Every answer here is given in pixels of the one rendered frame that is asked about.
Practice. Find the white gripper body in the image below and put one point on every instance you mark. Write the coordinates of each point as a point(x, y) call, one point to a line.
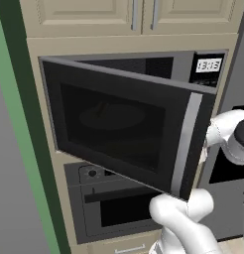
point(204, 155)

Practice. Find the grey oven door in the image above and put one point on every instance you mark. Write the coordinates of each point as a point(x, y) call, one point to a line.
point(91, 215)

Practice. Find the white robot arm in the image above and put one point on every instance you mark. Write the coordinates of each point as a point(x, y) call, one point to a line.
point(190, 231)

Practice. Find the beige cupboard door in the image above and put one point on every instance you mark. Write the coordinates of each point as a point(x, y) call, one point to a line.
point(77, 15)
point(200, 15)

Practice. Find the black microwave door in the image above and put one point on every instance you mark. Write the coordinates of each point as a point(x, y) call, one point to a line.
point(114, 132)

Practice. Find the grey built-in oven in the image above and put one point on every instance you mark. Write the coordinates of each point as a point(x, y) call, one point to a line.
point(77, 198)

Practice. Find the grey fridge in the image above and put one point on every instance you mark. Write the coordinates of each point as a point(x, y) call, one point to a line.
point(236, 76)

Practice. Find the beige tall cabinet frame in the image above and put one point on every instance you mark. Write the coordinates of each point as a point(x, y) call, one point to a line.
point(48, 43)

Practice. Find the black oven knob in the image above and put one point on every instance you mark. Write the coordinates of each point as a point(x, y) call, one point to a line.
point(92, 173)

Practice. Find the beige drawer front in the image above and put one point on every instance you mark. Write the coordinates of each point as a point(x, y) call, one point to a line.
point(104, 248)

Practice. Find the grey built-in microwave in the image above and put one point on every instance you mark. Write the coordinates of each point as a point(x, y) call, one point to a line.
point(183, 64)

